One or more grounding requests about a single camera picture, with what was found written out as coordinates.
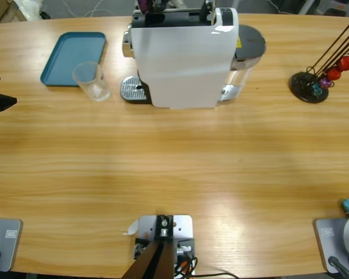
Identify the purple coffee capsule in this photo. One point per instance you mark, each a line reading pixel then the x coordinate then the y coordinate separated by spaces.
pixel 326 82
pixel 144 5

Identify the clear plastic cup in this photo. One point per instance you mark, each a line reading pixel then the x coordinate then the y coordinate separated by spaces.
pixel 94 84

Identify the white coffee machine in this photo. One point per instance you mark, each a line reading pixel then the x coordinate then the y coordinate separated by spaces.
pixel 186 67

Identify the red coffee capsule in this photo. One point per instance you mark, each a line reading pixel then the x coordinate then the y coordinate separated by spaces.
pixel 334 73
pixel 346 62

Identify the brown cardboard box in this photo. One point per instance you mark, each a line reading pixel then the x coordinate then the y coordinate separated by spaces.
pixel 3 10

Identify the white plastic bag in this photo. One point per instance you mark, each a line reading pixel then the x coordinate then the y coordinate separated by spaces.
pixel 29 7

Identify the blue plastic tray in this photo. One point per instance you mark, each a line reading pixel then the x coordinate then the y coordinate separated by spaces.
pixel 72 55

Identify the clear water tank dark lid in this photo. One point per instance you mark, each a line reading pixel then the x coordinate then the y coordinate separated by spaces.
pixel 250 40

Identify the black capsule stand with rods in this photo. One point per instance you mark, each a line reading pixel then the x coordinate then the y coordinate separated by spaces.
pixel 305 87

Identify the white paper tape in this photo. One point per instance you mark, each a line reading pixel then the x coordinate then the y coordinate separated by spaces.
pixel 132 228

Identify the arm grey base plate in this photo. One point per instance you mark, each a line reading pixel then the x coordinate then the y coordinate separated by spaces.
pixel 8 257
pixel 321 241

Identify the white mount block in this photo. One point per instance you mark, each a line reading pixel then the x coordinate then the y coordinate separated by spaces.
pixel 181 229

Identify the dark camera post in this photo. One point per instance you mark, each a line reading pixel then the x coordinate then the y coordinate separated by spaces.
pixel 160 261

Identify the black mount bracket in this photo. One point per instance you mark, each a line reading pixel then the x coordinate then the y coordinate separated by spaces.
pixel 189 247

